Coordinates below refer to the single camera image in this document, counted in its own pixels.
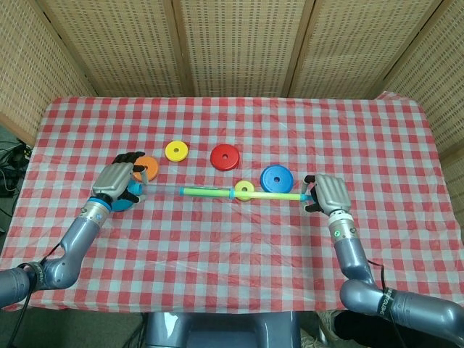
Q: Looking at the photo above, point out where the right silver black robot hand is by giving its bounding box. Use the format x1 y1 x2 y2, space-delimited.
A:
302 173 352 218

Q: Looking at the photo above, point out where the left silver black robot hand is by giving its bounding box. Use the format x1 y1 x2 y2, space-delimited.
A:
91 150 149 204

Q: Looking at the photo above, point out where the green and blue water pump toy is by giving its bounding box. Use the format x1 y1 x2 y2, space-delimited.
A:
179 186 315 203

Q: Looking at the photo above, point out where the large teal disc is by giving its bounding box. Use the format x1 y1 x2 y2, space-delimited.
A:
108 181 137 213

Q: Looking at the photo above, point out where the orange disc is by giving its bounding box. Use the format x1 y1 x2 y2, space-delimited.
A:
132 156 160 182

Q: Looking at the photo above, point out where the large blue disc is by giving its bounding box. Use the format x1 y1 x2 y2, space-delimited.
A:
260 165 294 194

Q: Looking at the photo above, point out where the yellow disc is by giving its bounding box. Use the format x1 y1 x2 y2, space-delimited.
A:
165 140 190 162

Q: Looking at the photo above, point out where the small yellow-green disc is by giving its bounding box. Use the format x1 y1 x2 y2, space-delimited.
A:
234 180 255 202

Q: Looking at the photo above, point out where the red disc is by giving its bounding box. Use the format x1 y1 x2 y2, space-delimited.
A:
210 144 241 172

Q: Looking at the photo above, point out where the red white checked tablecloth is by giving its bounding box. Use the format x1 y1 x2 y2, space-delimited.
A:
0 94 464 315

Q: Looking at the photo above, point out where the tan woven straw object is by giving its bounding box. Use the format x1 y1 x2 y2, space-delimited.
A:
318 310 349 348

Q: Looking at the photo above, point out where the woven bamboo screen panel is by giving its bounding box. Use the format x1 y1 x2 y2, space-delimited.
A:
162 0 316 98
36 0 191 98
373 0 464 160
286 0 454 99
0 0 101 146

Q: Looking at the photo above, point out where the blue-grey robot torso base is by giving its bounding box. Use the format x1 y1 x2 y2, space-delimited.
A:
143 310 302 348

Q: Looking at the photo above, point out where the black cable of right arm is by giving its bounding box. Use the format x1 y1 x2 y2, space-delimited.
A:
365 257 387 293

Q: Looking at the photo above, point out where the black cables bundle on floor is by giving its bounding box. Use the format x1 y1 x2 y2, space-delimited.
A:
0 139 33 199

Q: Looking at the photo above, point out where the black strap on left arm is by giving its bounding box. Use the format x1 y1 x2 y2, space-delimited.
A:
33 262 47 288

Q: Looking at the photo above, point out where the black printed strap right arm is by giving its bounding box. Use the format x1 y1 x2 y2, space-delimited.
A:
378 288 395 322

